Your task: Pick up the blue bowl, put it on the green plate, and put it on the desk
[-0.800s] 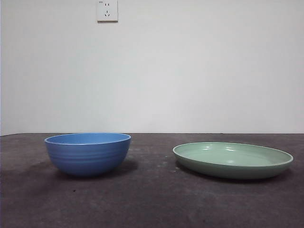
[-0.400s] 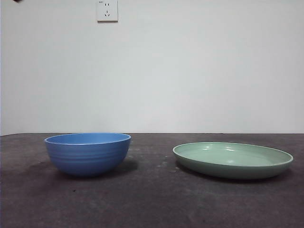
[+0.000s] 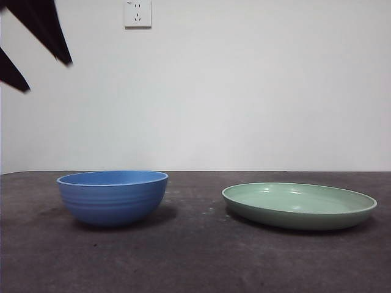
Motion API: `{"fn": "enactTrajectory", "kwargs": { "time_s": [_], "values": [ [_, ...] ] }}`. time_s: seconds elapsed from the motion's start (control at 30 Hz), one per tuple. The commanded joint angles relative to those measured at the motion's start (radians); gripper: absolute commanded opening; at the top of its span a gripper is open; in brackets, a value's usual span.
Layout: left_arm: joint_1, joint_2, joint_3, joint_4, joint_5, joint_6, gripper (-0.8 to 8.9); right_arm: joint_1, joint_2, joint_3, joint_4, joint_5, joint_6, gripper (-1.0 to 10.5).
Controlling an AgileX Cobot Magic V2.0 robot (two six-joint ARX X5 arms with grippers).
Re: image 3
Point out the dark grey table mat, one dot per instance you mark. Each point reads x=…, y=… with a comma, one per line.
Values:
x=195, y=259

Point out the pale green plate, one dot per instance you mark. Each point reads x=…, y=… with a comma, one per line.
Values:
x=299, y=216

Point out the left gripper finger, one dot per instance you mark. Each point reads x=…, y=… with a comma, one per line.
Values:
x=42, y=24
x=10, y=71

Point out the white wall socket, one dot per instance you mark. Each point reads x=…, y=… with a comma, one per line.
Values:
x=138, y=15

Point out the blue ribbed bowl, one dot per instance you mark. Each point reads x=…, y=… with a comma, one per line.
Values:
x=113, y=201

